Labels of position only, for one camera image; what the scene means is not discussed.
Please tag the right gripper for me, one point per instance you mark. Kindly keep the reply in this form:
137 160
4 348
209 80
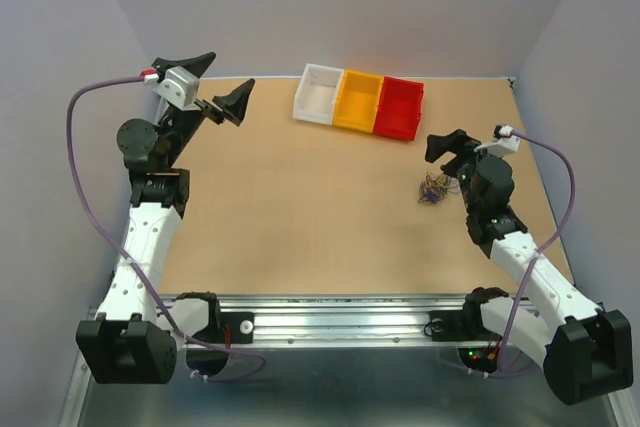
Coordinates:
456 142

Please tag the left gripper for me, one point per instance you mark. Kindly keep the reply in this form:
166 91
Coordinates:
233 104

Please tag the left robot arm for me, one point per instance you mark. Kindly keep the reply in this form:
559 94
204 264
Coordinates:
159 195

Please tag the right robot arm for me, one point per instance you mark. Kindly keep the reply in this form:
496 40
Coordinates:
583 350

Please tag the red plastic bin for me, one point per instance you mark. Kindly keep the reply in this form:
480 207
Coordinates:
399 109

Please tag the yellow plastic bin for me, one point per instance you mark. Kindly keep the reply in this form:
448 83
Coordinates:
357 101

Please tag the white plastic bin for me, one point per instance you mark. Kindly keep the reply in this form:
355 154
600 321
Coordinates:
316 94

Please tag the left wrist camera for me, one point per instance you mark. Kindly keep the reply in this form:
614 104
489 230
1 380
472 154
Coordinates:
178 87

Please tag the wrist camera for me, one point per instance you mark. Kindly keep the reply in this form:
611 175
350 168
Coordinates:
178 87
504 142

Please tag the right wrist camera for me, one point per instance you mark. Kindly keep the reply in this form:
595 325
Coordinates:
504 142

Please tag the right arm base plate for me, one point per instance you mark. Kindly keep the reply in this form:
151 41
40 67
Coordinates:
450 327

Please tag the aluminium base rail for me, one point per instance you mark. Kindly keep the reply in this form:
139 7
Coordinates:
280 323

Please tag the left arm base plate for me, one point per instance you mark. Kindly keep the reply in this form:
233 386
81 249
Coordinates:
235 328

